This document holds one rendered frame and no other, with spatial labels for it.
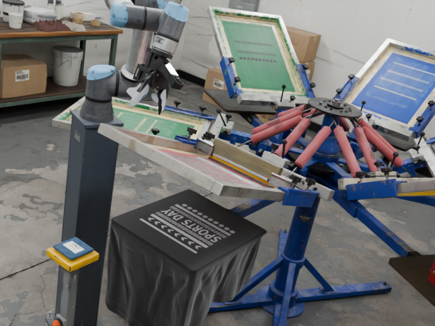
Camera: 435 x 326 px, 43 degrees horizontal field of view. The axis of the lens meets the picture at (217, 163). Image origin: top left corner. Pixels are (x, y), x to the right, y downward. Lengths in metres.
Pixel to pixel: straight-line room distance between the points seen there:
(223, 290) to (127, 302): 0.40
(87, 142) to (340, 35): 4.59
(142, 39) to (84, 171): 0.65
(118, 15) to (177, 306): 1.07
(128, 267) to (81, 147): 0.60
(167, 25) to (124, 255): 0.95
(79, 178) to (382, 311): 2.21
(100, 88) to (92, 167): 0.36
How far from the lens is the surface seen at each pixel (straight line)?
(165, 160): 1.89
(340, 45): 6.65
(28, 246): 3.77
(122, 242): 2.24
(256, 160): 2.38
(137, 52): 2.36
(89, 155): 2.52
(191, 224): 2.28
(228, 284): 2.32
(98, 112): 2.48
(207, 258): 2.09
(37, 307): 3.29
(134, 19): 1.85
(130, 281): 2.28
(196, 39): 7.80
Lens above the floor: 2.08
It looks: 23 degrees down
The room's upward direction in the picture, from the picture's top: 11 degrees clockwise
